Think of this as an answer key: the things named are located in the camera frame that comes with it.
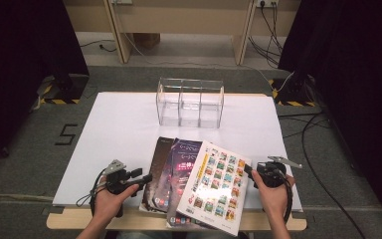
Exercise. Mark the black curtain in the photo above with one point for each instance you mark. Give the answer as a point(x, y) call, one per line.
point(361, 83)
point(13, 66)

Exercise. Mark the white magazine with colourful pictures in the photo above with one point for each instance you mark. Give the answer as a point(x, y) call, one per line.
point(219, 186)

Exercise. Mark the grey tape strip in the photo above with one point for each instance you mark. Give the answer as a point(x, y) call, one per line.
point(306, 218)
point(54, 210)

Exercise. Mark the light wooden table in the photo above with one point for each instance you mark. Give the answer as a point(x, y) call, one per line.
point(79, 220)

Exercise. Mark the black magazine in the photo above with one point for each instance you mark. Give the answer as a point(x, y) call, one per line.
point(159, 156)

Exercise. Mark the person's right hand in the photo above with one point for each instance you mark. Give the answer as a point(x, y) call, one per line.
point(275, 199)

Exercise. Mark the clear acrylic file rack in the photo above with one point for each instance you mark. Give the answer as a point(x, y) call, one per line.
point(192, 109)

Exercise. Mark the black stand base striped tape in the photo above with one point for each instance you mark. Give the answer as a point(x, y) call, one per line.
point(295, 91)
point(69, 89)

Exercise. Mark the person's lap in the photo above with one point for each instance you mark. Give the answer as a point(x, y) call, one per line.
point(139, 235)

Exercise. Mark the person's left hand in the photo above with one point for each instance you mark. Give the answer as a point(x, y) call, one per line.
point(111, 205)

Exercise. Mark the beige wooden desk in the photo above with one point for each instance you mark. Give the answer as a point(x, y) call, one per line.
point(179, 20)

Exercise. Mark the brown cardboard box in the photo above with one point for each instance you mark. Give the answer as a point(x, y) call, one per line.
point(147, 40)

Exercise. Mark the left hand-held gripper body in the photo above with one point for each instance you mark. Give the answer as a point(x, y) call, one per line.
point(119, 182)

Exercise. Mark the white wall socket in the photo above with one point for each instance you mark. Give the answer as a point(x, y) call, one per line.
point(267, 2)

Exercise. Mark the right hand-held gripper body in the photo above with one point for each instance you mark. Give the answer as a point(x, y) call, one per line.
point(272, 174)

